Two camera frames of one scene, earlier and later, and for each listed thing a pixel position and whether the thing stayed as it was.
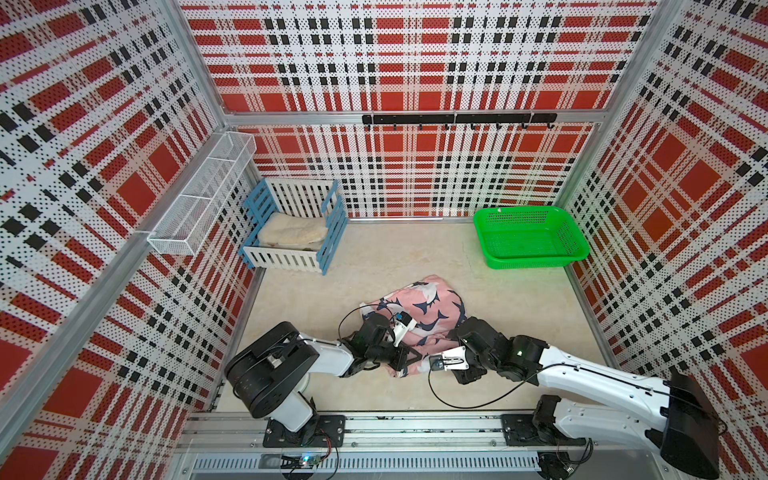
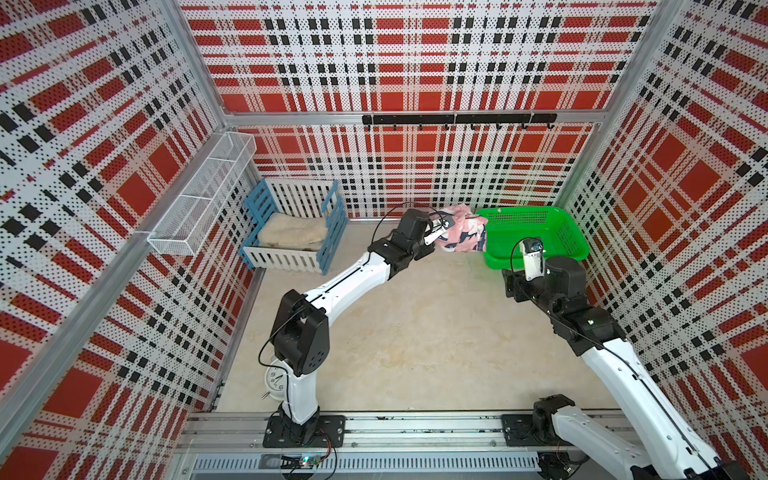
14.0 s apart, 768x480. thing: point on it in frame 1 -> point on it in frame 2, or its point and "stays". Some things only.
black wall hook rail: (498, 120) stays
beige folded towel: (282, 230) stays
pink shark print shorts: (436, 312) -> (468, 232)
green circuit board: (300, 461) stays
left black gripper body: (386, 353) -> (420, 249)
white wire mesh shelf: (187, 224) stays
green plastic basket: (528, 237) stays
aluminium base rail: (234, 445) stays
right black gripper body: (476, 363) -> (526, 290)
